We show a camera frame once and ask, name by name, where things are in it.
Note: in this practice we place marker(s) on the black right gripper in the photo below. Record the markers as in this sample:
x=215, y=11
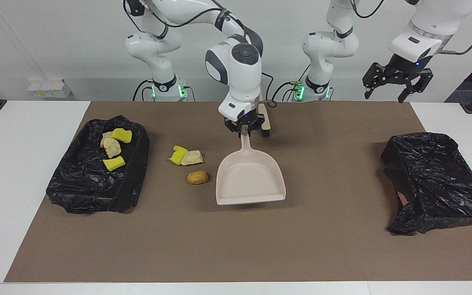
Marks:
x=245, y=121

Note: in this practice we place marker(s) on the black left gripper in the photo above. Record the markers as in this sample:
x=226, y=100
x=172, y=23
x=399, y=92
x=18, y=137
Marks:
x=402, y=67

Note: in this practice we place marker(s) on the beige brush black bristles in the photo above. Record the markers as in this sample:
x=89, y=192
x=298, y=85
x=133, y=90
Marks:
x=267, y=121

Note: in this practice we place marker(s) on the beige plastic dustpan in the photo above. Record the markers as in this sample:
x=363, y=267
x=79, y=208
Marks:
x=248, y=180

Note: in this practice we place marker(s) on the beige foam chunk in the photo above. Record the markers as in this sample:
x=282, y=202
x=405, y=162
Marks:
x=192, y=158
x=106, y=136
x=112, y=147

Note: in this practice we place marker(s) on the brown foam bread roll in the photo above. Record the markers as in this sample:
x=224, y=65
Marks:
x=198, y=177

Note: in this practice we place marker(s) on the yellow sponge piece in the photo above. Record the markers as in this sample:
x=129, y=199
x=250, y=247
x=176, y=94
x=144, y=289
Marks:
x=122, y=135
x=114, y=163
x=178, y=155

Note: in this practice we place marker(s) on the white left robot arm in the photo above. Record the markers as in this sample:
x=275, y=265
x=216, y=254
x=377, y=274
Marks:
x=330, y=45

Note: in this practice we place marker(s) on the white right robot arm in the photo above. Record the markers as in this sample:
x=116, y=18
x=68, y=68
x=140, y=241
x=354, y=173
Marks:
x=236, y=69

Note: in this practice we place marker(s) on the crumpled black trash bag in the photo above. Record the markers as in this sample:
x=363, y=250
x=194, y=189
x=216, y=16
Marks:
x=436, y=176
x=84, y=184

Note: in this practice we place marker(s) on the pink bin under bag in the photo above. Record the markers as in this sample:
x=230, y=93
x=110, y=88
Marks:
x=402, y=198

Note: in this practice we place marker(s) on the brown paper table mat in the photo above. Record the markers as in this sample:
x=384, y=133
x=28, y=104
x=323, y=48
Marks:
x=236, y=246

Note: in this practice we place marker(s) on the white power strip box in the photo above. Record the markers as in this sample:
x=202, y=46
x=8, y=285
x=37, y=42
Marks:
x=49, y=88

